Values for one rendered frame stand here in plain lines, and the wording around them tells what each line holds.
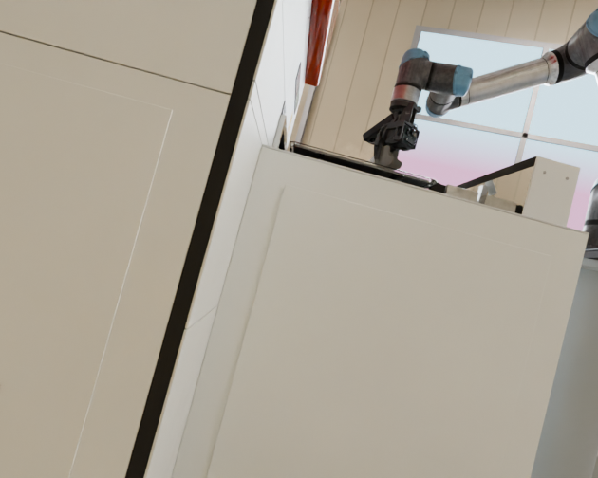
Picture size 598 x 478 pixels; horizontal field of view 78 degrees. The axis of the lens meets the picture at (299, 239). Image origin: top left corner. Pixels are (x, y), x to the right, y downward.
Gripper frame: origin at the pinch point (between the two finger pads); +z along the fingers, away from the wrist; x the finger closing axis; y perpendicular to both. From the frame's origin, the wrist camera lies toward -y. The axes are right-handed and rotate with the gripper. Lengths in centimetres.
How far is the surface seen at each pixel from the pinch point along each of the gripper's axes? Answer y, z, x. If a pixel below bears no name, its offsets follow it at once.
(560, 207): 42.7, 4.2, 7.6
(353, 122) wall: -139, -79, 107
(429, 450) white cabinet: 38, 55, -10
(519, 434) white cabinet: 47, 48, 3
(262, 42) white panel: 28, 2, -57
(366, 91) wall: -137, -105, 109
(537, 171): 39.0, -1.7, 2.6
